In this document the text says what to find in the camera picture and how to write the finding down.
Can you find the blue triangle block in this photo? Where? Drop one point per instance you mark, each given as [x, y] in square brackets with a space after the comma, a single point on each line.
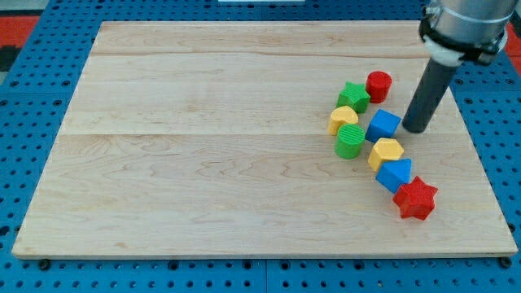
[393, 174]

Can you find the yellow hexagon block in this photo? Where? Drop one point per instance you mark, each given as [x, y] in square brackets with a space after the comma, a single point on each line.
[384, 150]

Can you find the red cylinder block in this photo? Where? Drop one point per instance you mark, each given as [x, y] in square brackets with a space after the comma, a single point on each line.
[378, 85]

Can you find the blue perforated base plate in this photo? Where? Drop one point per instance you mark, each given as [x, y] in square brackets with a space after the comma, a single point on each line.
[34, 96]

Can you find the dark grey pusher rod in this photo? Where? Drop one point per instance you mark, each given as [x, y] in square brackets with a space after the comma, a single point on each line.
[431, 88]

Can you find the light wooden board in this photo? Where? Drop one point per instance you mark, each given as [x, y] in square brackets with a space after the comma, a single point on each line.
[208, 140]

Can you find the green ribbed cylinder block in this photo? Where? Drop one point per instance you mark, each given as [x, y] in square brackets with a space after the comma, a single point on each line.
[349, 141]

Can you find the blue cube block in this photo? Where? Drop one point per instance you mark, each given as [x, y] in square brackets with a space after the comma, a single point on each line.
[382, 125]

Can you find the yellow half-round block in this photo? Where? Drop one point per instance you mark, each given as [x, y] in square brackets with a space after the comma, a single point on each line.
[341, 116]

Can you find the green star block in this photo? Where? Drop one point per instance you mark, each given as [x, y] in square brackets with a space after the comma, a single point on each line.
[354, 96]

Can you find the red star block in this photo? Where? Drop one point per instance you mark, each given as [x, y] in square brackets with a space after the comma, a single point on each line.
[416, 199]

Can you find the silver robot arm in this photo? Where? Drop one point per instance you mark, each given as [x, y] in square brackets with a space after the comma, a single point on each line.
[455, 31]

